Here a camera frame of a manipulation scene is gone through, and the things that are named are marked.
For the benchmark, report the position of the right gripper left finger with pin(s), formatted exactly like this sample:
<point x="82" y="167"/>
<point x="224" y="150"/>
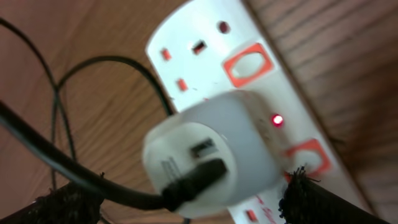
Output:
<point x="71" y="204"/>

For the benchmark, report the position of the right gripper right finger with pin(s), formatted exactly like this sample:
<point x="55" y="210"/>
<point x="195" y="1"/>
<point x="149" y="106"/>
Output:
<point x="305" y="202"/>

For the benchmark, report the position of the white power strip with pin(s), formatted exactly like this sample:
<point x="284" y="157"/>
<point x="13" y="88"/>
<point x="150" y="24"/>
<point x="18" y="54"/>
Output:
<point x="207" y="48"/>

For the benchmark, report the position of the white charger plug adapter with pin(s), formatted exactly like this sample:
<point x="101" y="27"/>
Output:
<point x="221" y="148"/>

